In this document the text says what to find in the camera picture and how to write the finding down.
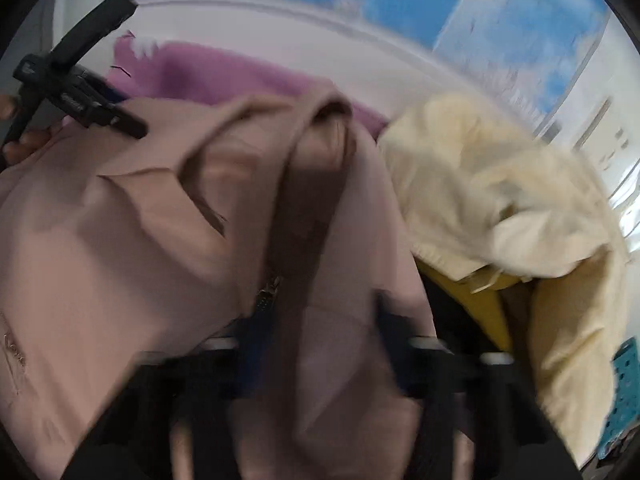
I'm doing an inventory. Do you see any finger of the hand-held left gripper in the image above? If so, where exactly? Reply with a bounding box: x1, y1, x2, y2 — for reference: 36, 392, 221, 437
87, 77, 149, 139

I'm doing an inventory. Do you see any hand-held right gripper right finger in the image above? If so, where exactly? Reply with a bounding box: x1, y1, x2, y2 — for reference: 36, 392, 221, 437
375, 305, 583, 480

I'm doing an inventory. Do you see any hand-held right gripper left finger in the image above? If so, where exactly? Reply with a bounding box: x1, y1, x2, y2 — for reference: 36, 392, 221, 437
62, 305, 273, 480

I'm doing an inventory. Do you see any beige pink zip jacket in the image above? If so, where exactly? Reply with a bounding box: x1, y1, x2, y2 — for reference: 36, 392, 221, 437
0, 80, 476, 480

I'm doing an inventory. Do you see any person's left hand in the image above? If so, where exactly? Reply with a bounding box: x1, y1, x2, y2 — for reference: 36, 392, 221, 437
0, 94, 56, 168

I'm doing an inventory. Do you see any pink floral blanket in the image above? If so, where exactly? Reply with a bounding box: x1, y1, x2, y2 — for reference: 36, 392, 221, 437
107, 30, 391, 133

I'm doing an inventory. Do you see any cream jacket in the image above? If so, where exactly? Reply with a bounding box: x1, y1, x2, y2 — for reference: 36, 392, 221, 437
377, 91, 632, 466

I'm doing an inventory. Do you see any teal plastic basket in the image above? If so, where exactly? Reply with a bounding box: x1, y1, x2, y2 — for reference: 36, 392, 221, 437
597, 337, 640, 461

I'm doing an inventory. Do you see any white cabinet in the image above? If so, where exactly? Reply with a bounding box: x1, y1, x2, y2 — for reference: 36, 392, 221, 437
537, 95, 631, 211

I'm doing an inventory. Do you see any wall map poster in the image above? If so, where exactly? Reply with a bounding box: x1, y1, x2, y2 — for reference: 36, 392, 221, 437
432, 0, 613, 133
122, 0, 481, 48

